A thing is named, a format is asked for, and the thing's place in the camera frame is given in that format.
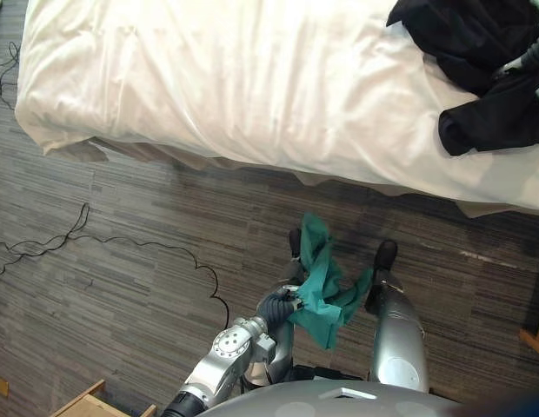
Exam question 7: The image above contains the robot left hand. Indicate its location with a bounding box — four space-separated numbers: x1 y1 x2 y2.
256 283 306 326

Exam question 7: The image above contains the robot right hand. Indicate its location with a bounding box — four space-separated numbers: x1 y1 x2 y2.
498 36 539 84

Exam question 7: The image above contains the teal cloth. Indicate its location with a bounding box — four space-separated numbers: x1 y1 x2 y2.
287 211 375 351

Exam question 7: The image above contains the black garment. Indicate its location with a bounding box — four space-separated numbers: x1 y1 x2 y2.
385 0 539 158

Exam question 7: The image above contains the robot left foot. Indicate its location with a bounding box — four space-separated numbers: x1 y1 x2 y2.
288 228 303 262

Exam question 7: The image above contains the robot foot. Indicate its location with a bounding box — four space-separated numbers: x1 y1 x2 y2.
372 239 399 274
288 228 303 262

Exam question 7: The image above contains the robot grey torso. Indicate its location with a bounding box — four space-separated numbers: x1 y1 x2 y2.
202 376 475 417

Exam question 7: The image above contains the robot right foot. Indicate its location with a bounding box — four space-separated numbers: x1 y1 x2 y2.
372 239 399 274

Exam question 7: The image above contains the robot right leg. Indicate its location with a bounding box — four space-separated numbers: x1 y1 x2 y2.
363 267 430 394

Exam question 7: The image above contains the light wooden drawer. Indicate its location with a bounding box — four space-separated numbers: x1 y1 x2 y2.
49 378 158 417

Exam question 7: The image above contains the white duvet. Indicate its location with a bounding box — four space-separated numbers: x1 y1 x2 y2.
15 0 539 205

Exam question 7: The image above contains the wooden furniture leg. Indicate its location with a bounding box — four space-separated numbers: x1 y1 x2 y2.
518 303 539 361

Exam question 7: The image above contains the long black floor cable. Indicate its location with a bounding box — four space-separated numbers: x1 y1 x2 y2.
0 202 230 332

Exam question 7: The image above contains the thin black looped cable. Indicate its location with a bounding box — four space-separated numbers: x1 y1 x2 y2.
0 41 21 108

